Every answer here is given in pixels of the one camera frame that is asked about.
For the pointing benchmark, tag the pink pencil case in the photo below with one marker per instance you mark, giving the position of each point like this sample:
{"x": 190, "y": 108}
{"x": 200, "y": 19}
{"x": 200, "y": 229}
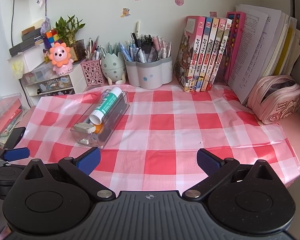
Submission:
{"x": 274, "y": 97}

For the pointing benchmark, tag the stack of paper documents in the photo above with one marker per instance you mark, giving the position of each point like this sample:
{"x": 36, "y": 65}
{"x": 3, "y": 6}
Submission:
{"x": 266, "y": 42}

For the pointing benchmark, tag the pencil lead refill box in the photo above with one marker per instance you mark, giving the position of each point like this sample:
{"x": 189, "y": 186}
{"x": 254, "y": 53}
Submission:
{"x": 112, "y": 121}

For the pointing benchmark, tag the pink book stack left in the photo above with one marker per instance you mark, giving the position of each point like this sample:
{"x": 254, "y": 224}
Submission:
{"x": 10, "y": 109}

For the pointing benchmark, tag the bamboo plant in pot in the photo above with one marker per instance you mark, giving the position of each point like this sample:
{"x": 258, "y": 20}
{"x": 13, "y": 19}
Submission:
{"x": 67, "y": 30}

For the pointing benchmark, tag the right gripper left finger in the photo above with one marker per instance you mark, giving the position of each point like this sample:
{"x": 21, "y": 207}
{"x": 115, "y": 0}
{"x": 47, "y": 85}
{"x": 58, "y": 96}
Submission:
{"x": 79, "y": 170}

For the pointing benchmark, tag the white drawer organizer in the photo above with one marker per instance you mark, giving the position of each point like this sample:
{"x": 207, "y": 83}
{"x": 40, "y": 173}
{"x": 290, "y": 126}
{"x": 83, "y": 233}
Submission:
{"x": 44, "y": 81}

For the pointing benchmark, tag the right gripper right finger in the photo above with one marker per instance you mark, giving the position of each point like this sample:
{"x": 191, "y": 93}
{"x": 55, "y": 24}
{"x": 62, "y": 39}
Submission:
{"x": 218, "y": 172}

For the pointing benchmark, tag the magnifying glass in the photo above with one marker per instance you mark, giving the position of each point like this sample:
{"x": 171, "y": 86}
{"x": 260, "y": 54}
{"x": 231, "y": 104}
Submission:
{"x": 147, "y": 54}

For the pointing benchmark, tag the colourful rubik cube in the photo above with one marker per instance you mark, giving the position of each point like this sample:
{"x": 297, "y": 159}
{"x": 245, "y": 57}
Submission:
{"x": 51, "y": 38}

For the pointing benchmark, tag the pink abacus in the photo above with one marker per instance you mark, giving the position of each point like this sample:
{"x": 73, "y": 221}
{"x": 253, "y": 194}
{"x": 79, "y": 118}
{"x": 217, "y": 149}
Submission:
{"x": 236, "y": 30}

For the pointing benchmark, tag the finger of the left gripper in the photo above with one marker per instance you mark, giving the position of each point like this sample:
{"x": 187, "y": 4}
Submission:
{"x": 16, "y": 154}

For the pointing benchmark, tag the green egg pen holder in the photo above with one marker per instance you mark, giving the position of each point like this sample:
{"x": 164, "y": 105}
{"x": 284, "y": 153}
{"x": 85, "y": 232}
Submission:
{"x": 114, "y": 68}

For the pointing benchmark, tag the pink lion toy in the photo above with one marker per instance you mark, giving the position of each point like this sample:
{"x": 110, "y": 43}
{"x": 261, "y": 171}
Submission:
{"x": 60, "y": 57}

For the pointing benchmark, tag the clear acrylic organizer tray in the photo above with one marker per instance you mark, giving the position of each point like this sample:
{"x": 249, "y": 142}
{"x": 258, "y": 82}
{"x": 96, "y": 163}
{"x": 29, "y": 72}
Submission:
{"x": 92, "y": 139}

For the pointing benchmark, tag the red white checkered cloth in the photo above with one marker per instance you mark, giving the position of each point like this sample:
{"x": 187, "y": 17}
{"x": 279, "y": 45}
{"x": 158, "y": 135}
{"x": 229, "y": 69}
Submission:
{"x": 155, "y": 144}

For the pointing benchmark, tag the white grey flower pen holder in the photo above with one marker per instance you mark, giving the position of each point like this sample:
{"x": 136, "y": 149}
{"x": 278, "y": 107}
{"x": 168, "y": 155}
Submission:
{"x": 150, "y": 75}

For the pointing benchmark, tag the orange highlighter marker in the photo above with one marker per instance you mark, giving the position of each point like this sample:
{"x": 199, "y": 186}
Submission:
{"x": 98, "y": 128}

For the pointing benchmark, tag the dark boxes on shelf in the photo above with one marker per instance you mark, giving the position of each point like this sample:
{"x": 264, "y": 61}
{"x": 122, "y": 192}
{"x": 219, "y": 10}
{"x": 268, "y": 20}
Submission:
{"x": 29, "y": 40}

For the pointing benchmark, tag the green white glue stick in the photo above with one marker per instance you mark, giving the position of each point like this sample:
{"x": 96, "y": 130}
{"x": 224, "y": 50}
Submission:
{"x": 105, "y": 105}

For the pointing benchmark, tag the pink perforated pen holder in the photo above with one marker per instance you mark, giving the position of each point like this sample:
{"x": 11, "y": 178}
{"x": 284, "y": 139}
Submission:
{"x": 93, "y": 73}

